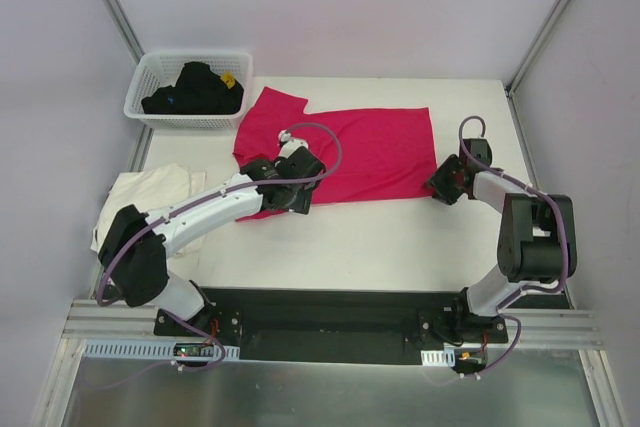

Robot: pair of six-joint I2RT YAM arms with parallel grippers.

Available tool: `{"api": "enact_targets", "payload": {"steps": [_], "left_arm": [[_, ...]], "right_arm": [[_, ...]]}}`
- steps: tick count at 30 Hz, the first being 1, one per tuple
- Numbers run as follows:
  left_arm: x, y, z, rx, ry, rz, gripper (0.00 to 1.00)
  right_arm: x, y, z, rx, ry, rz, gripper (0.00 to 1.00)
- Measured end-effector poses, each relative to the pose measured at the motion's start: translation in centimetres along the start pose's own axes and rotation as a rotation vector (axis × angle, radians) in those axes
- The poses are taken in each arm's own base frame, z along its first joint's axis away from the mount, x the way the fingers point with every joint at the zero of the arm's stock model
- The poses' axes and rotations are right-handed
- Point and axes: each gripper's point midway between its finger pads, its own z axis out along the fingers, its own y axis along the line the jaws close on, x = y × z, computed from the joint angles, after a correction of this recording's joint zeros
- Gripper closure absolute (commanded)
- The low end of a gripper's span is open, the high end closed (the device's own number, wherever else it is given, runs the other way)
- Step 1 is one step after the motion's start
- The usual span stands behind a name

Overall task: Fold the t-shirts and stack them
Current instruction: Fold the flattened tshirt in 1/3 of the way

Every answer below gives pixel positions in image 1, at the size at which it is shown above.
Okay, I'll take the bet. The pink t shirt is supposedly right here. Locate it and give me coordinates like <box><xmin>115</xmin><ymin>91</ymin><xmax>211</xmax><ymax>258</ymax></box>
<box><xmin>233</xmin><ymin>87</ymin><xmax>437</xmax><ymax>206</ymax></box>

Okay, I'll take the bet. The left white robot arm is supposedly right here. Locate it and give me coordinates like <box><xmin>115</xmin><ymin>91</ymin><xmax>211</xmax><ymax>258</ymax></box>
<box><xmin>97</xmin><ymin>146</ymin><xmax>327</xmax><ymax>336</ymax></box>

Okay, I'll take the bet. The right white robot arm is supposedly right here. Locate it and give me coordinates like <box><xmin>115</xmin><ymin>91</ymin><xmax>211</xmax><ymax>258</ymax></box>
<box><xmin>427</xmin><ymin>138</ymin><xmax>577</xmax><ymax>346</ymax></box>

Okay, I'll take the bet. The black t shirt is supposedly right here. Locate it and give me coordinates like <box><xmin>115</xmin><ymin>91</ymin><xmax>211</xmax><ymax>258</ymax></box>
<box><xmin>141</xmin><ymin>62</ymin><xmax>244</xmax><ymax>116</ymax></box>

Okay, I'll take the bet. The white t shirt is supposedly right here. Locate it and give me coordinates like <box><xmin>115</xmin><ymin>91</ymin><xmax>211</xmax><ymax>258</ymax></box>
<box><xmin>91</xmin><ymin>163</ymin><xmax>206</xmax><ymax>253</ymax></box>

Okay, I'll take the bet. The white plastic laundry basket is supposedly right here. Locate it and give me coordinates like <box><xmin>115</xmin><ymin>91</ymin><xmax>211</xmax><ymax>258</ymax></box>
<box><xmin>123</xmin><ymin>48</ymin><xmax>254</xmax><ymax>132</ymax></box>

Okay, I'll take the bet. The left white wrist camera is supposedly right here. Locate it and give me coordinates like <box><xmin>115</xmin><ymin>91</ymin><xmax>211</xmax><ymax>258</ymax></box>
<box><xmin>278</xmin><ymin>130</ymin><xmax>309</xmax><ymax>158</ymax></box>

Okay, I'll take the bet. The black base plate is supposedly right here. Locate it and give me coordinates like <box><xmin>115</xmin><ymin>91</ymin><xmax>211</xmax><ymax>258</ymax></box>
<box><xmin>152</xmin><ymin>286</ymin><xmax>521</xmax><ymax>363</ymax></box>

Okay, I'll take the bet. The right white cable duct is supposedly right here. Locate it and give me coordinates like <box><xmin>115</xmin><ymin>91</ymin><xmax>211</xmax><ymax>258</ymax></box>
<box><xmin>420</xmin><ymin>349</ymin><xmax>456</xmax><ymax>368</ymax></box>

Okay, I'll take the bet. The white cable duct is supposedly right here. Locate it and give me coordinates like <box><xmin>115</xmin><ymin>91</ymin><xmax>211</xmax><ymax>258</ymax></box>
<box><xmin>420</xmin><ymin>349</ymin><xmax>456</xmax><ymax>368</ymax></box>
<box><xmin>84</xmin><ymin>340</ymin><xmax>240</xmax><ymax>363</ymax></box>

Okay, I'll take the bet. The left aluminium frame post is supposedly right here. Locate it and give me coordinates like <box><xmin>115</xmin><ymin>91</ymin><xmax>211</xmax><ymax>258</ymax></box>
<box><xmin>102</xmin><ymin>0</ymin><xmax>145</xmax><ymax>63</ymax></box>

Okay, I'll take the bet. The aluminium frame post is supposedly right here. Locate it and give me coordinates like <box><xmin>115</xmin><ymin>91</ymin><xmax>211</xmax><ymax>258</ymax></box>
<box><xmin>102</xmin><ymin>0</ymin><xmax>145</xmax><ymax>63</ymax></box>
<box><xmin>505</xmin><ymin>0</ymin><xmax>573</xmax><ymax>98</ymax></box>

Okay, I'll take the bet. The right aluminium frame post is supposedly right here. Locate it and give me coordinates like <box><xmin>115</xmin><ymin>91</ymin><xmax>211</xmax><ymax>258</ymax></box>
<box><xmin>505</xmin><ymin>0</ymin><xmax>573</xmax><ymax>98</ymax></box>

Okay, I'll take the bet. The left white cable duct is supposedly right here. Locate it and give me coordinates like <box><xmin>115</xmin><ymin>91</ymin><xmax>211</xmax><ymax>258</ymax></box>
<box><xmin>84</xmin><ymin>340</ymin><xmax>240</xmax><ymax>363</ymax></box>

